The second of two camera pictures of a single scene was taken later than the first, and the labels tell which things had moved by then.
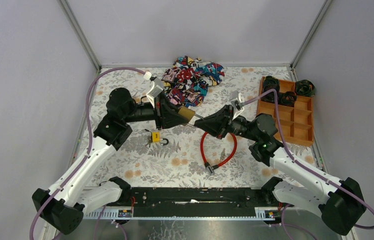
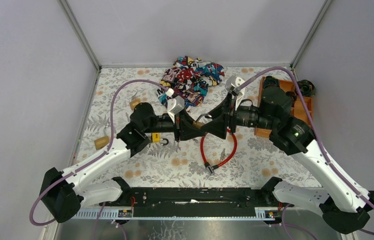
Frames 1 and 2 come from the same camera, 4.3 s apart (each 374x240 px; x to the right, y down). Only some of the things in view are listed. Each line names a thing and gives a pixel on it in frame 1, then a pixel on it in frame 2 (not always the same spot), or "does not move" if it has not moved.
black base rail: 187,202 does not move
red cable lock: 210,168 does not move
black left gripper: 160,114 → 178,127
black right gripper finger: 217,127 does not move
